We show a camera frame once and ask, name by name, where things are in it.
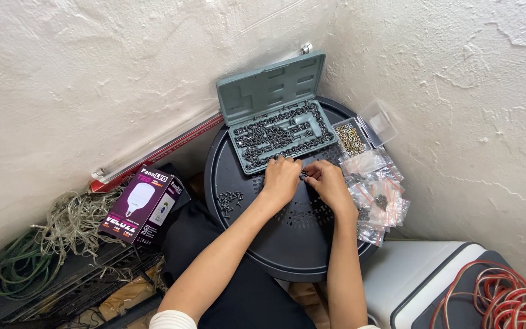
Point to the person's left hand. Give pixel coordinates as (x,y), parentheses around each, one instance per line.
(281,180)

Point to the round black perforated tray table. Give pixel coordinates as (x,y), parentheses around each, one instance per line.
(290,246)

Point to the person's left fingers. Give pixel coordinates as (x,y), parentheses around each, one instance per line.
(288,162)

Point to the person's right hand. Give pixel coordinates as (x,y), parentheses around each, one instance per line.
(331,187)

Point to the white and grey plastic cooler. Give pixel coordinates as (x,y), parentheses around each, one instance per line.
(409,278)

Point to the heap of black screws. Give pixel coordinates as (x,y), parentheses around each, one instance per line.
(267,135)

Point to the clear plastic hinged box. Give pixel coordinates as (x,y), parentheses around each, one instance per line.
(372,128)

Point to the person's white left sleeve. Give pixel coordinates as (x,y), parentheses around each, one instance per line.
(171,320)

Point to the white fluorescent tube lamp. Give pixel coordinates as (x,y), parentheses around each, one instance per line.
(167,141)

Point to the brown paper bag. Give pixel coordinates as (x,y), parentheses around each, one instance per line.
(123,297)

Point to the person's black trousers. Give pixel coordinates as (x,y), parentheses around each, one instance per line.
(249,301)

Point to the heap of brass nuts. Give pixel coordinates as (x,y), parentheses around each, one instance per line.
(350,139)

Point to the small scattered black screws group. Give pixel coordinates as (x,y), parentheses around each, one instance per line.
(228,201)

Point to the purple light bulb carton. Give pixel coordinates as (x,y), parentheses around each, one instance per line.
(142,208)

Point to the person's right fingers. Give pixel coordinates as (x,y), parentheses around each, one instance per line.
(315,171)

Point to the small black screw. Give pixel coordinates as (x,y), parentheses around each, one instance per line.
(303,175)

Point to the green plastic tool case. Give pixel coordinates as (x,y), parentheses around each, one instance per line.
(270,91)

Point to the long red tube carton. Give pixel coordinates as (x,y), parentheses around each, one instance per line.
(185,141)

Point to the pile of clear zip bags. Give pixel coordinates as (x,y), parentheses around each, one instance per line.
(379,201)

